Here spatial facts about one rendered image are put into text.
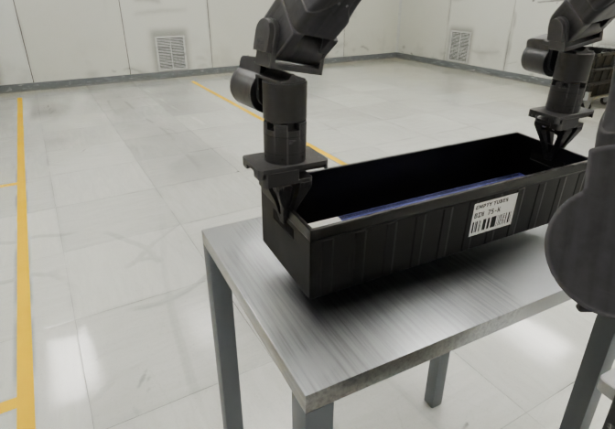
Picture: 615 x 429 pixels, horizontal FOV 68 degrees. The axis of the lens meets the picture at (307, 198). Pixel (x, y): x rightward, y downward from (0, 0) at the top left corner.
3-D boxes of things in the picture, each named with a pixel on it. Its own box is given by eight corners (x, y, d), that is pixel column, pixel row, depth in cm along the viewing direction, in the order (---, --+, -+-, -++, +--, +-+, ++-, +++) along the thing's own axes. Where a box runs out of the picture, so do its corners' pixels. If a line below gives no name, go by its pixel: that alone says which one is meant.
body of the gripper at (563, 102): (525, 118, 87) (534, 79, 83) (562, 111, 91) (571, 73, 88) (556, 127, 82) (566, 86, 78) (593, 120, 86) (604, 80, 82)
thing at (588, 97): (576, 98, 555) (588, 46, 530) (615, 105, 520) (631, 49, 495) (544, 104, 523) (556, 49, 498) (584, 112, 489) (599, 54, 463)
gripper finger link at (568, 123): (518, 157, 91) (529, 111, 86) (543, 151, 94) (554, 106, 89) (548, 169, 85) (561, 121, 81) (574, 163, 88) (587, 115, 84)
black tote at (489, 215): (309, 300, 64) (310, 230, 58) (263, 241, 77) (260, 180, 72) (577, 214, 87) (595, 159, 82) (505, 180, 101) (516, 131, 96)
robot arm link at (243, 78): (272, 17, 52) (330, 30, 57) (225, 10, 60) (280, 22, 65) (256, 122, 56) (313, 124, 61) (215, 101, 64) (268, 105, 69)
